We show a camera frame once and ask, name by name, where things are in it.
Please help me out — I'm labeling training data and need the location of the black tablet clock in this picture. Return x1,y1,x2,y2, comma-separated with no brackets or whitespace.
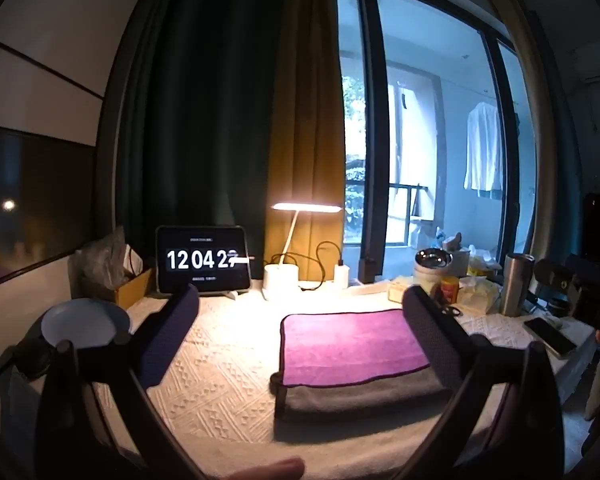
155,225,252,295

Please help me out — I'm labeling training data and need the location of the yellow tissue pack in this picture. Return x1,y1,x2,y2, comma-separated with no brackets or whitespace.
456,276,501,311

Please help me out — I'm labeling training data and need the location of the mustard yellow curtain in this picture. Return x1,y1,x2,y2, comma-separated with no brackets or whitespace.
264,0,345,283

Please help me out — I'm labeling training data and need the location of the dark green curtain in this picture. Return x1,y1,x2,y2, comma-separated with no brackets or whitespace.
102,0,286,263

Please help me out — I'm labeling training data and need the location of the steel tumbler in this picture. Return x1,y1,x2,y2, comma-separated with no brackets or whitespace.
501,253,536,317

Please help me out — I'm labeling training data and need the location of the black cable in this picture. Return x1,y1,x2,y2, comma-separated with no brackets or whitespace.
264,241,342,292

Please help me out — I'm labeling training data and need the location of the white textured tablecloth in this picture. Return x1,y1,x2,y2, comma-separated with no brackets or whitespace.
77,280,597,467

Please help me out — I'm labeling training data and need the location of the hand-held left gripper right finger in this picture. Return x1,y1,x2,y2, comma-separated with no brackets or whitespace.
402,285,566,480

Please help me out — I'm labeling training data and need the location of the white pot with metal lid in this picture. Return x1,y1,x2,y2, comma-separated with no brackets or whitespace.
413,248,455,297

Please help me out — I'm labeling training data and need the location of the cardboard box with bag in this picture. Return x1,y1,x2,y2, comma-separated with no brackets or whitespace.
75,226,143,302

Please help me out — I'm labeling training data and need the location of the small pale box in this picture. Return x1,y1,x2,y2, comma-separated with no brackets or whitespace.
387,278,417,304

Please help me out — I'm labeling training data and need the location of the smartphone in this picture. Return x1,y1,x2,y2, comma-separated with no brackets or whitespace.
523,316,578,360

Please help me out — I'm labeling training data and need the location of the dark window frame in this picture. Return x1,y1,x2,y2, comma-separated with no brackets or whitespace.
334,0,533,283

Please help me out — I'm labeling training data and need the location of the grey towel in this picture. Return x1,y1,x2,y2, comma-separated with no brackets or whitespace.
270,366,453,423

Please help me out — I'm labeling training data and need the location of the red and yellow jar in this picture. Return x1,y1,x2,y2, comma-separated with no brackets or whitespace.
439,276,461,307

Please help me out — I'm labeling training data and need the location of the white hanging shirt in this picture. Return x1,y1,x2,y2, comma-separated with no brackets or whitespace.
463,101,504,200

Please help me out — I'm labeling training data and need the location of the white plate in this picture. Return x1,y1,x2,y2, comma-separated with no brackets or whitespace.
40,298,132,349

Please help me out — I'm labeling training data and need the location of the purple towel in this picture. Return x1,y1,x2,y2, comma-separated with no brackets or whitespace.
280,309,432,388

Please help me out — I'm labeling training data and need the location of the white desk lamp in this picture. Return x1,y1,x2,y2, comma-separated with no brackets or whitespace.
261,202,343,302

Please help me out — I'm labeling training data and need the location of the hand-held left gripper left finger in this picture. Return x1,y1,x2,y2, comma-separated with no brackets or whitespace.
35,284,201,480

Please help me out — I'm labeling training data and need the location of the person's left hand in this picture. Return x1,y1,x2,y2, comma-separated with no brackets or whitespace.
219,457,306,480

